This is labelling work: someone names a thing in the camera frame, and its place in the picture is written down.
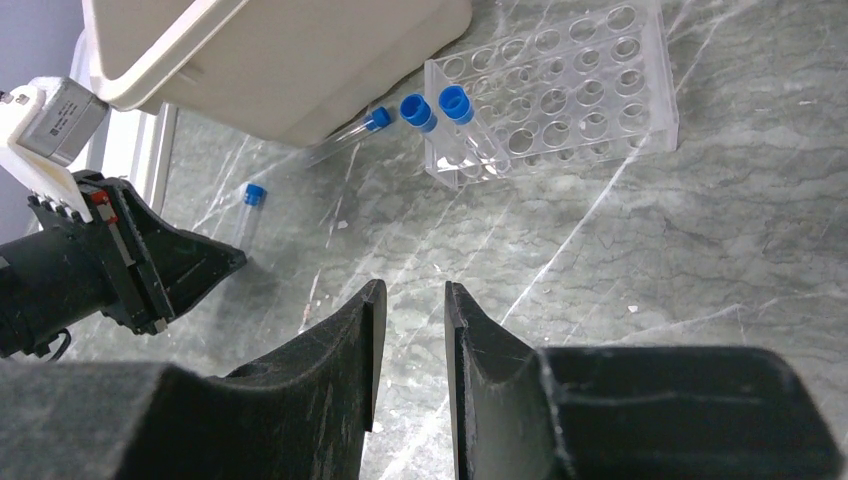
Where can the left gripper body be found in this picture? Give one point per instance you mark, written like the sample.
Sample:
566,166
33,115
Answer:
111,263

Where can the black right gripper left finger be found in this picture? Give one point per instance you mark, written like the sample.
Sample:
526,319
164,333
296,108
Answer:
299,412

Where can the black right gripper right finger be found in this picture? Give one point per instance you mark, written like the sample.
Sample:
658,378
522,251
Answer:
621,412

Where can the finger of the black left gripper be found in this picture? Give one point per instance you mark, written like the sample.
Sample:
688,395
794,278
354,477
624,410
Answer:
173,284
179,232

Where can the blue capped test tube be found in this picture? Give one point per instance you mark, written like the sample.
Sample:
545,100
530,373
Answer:
248,216
479,141
357,130
415,110

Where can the white bin lid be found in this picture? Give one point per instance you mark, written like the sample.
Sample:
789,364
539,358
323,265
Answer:
134,146

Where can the beige plastic bin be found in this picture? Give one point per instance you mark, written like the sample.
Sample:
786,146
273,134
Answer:
286,71

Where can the clear acrylic tube rack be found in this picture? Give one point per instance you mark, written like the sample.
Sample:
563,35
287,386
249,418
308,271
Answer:
592,88

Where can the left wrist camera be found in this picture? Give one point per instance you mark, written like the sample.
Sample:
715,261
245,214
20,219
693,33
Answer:
45,124

